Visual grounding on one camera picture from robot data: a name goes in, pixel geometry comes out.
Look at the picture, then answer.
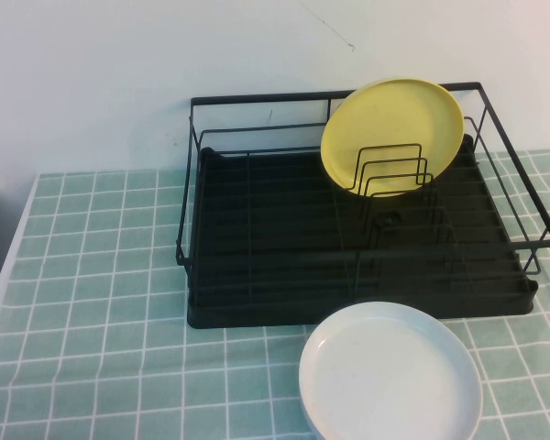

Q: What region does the black plastic drip tray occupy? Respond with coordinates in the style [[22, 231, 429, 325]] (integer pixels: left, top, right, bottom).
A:
[[186, 132, 540, 330]]

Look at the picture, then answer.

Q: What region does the yellow round plate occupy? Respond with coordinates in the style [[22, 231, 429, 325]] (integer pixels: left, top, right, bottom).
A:
[[320, 77, 466, 198]]

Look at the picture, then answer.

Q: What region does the grey-blue round plate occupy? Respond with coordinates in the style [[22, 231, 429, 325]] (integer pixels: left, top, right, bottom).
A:
[[301, 398, 334, 440]]

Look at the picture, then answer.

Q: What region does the black wire dish rack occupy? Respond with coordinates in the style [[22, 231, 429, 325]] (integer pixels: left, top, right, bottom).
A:
[[173, 81, 550, 294]]

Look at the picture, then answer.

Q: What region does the green checked tablecloth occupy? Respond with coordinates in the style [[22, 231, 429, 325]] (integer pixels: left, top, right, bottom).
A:
[[0, 148, 550, 440]]

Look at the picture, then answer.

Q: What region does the white round plate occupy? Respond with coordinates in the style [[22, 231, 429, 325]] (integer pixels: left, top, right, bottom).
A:
[[297, 301, 486, 440]]

